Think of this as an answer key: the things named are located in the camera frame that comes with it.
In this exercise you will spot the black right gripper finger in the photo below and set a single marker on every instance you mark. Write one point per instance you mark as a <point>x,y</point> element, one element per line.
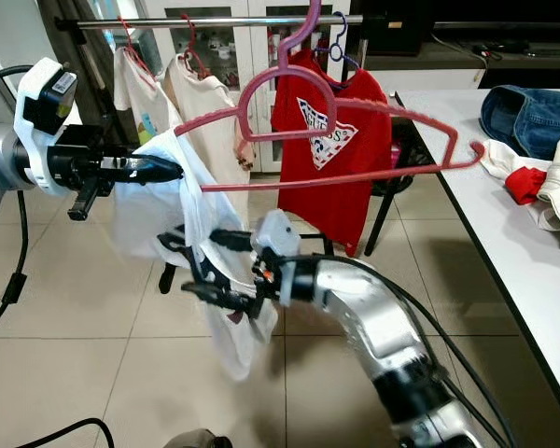
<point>221,299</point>
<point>235,241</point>

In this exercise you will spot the white shirt dark lettering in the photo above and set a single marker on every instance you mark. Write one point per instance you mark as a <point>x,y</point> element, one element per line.
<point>159,205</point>

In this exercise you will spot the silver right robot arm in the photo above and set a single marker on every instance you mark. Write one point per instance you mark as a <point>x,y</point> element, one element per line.
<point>364,317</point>

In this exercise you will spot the thin red clothes hanger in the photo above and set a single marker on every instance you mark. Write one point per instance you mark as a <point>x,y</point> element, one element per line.
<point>192,39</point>
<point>128,37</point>

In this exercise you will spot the purple clothes hanger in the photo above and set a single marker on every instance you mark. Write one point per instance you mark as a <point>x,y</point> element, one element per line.
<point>341,37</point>

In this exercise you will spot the small white printed shirt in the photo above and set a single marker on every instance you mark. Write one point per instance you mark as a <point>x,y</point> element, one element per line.
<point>140,93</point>

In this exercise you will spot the white shirt brown print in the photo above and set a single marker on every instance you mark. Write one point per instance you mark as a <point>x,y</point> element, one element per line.
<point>205,98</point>

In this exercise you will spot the grey robot foot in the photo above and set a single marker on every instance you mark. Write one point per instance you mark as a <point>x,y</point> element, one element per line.
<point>198,439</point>

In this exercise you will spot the red shirt triangle logo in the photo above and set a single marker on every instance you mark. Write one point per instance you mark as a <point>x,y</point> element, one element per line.
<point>364,149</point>

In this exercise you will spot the silver black clothes rack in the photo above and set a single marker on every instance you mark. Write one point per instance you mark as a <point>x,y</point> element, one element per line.
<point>224,20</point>

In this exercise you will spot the white glass-door cabinet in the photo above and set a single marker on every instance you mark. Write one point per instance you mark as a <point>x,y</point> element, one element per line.
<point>257,42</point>

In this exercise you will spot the black glossy cabinet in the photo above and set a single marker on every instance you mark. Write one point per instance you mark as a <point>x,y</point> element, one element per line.
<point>401,23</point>

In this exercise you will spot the blue denim jeans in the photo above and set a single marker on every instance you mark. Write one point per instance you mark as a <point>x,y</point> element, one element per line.
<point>532,117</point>

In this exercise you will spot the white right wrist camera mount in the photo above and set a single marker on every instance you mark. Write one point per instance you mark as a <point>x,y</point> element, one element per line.
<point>275,233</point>

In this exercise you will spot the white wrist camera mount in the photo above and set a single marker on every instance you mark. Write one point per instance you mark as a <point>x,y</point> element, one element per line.
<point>28,121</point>
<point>275,233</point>

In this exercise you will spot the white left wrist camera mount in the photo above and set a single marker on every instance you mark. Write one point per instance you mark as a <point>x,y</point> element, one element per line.
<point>28,121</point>

